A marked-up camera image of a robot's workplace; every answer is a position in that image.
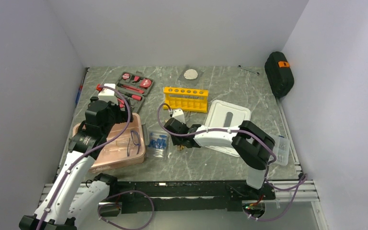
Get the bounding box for bag of plastic pipettes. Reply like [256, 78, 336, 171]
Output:
[103, 138, 129, 156]

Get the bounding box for blue safety glasses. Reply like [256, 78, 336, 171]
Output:
[126, 130, 141, 157]

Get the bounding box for pink plastic bin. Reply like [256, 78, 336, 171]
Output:
[89, 113, 146, 173]

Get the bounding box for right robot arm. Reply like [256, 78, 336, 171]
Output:
[162, 118, 276, 199]

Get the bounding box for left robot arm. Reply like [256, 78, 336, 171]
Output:
[19, 97, 133, 230]

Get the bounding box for bag of blue caps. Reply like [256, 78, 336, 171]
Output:
[146, 131, 169, 159]

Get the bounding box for yellow test tube rack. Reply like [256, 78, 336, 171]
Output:
[163, 87, 209, 113]

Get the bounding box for red utility knife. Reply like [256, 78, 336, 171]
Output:
[117, 83, 145, 94]

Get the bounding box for grey tool case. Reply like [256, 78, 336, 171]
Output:
[116, 71, 155, 114]

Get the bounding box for red electrical tape roll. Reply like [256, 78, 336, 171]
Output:
[122, 73, 131, 80]

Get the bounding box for white bin lid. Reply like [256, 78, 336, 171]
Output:
[204, 99, 252, 158]

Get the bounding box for red tape measure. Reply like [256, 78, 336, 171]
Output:
[139, 79, 152, 89]

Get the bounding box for silver wrench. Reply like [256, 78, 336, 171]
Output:
[238, 65, 260, 76]

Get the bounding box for clear plastic box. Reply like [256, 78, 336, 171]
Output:
[270, 134, 290, 166]

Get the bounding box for black tool case orange latch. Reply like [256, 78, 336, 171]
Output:
[264, 51, 295, 99]

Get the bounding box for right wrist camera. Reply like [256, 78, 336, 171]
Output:
[169, 108, 186, 124]

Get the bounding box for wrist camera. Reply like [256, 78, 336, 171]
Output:
[169, 108, 186, 124]
[96, 83, 118, 104]

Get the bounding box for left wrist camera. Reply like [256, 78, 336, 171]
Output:
[96, 83, 118, 104]

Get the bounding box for grey bin latch handle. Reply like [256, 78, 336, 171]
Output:
[142, 124, 150, 146]

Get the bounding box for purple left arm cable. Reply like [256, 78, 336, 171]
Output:
[36, 85, 155, 230]

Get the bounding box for blue red screwdriver by wall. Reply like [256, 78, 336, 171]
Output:
[75, 68, 89, 105]

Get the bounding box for red handled screwdriver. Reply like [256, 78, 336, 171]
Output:
[122, 92, 142, 101]

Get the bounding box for wire gauze with white centre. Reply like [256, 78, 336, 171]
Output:
[178, 66, 204, 86]

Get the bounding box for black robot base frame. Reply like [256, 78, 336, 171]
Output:
[104, 180, 276, 214]

